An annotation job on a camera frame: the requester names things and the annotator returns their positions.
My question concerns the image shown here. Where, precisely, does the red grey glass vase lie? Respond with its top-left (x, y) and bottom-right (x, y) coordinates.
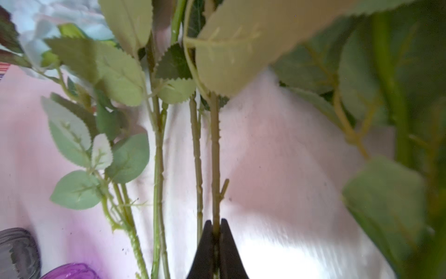
top-left (1, 227), bottom-right (41, 279)

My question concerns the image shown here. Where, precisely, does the blue purple glass vase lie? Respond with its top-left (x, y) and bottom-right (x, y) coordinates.
top-left (41, 263), bottom-right (100, 279)

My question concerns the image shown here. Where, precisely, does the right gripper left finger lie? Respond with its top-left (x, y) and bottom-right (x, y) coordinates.
top-left (187, 220), bottom-right (214, 279)

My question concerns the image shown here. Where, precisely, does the bunch of artificial flowers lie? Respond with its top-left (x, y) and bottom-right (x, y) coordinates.
top-left (1, 1), bottom-right (446, 279)

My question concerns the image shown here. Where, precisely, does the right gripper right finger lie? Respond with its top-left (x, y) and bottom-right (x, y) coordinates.
top-left (219, 219), bottom-right (249, 279)

